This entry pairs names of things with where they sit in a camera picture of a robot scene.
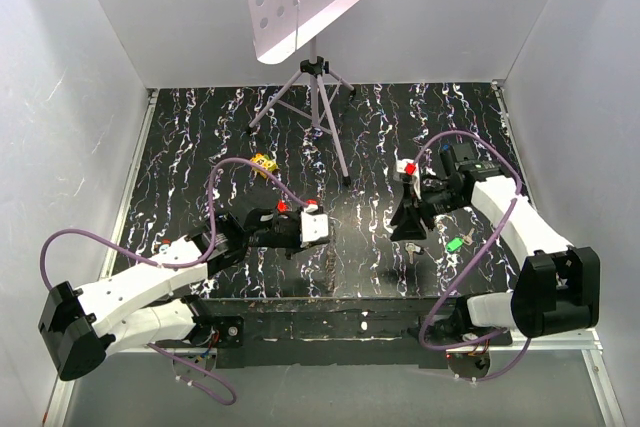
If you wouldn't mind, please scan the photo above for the yellow owl number block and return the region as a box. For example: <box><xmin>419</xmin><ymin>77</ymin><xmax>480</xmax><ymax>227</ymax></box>
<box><xmin>250</xmin><ymin>153</ymin><xmax>279</xmax><ymax>178</ymax></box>

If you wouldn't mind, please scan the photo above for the green tag key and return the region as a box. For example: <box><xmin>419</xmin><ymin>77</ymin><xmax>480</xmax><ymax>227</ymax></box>
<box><xmin>445</xmin><ymin>228</ymin><xmax>475</xmax><ymax>253</ymax></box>

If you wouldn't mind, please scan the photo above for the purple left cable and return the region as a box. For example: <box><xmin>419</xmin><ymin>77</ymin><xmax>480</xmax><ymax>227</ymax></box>
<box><xmin>39</xmin><ymin>156</ymin><xmax>319</xmax><ymax>407</ymax></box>

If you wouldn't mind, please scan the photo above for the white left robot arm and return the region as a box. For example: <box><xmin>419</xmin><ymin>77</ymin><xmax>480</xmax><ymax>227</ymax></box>
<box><xmin>38</xmin><ymin>209</ymin><xmax>309</xmax><ymax>381</ymax></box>

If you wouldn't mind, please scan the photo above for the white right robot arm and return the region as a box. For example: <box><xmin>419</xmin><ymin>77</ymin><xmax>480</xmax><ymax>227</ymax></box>
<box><xmin>391</xmin><ymin>143</ymin><xmax>600</xmax><ymax>345</ymax></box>

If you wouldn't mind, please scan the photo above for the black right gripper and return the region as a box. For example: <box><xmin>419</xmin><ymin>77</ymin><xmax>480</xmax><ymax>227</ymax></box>
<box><xmin>389</xmin><ymin>180</ymin><xmax>469</xmax><ymax>242</ymax></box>

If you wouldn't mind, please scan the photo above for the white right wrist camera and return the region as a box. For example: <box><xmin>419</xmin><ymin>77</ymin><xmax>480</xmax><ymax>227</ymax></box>
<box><xmin>393</xmin><ymin>158</ymin><xmax>420</xmax><ymax>188</ymax></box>

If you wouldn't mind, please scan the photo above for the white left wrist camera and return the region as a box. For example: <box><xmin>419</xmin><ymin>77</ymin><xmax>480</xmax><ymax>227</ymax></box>
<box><xmin>301</xmin><ymin>212</ymin><xmax>330</xmax><ymax>248</ymax></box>

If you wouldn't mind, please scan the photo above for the black tag key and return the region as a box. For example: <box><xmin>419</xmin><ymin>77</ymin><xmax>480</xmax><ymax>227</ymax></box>
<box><xmin>405</xmin><ymin>242</ymin><xmax>423</xmax><ymax>265</ymax></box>

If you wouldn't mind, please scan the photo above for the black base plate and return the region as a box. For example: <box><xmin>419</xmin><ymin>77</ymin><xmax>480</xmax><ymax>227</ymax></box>
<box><xmin>189</xmin><ymin>296</ymin><xmax>514</xmax><ymax>371</ymax></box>

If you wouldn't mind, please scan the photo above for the red tag key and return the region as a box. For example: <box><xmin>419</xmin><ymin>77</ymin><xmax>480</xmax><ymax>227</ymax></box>
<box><xmin>277</xmin><ymin>201</ymin><xmax>289</xmax><ymax>213</ymax></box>

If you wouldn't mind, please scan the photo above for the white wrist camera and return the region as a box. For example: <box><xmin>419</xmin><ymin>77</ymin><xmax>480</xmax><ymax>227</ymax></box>
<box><xmin>393</xmin><ymin>158</ymin><xmax>420</xmax><ymax>188</ymax></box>
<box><xmin>301</xmin><ymin>212</ymin><xmax>330</xmax><ymax>248</ymax></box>

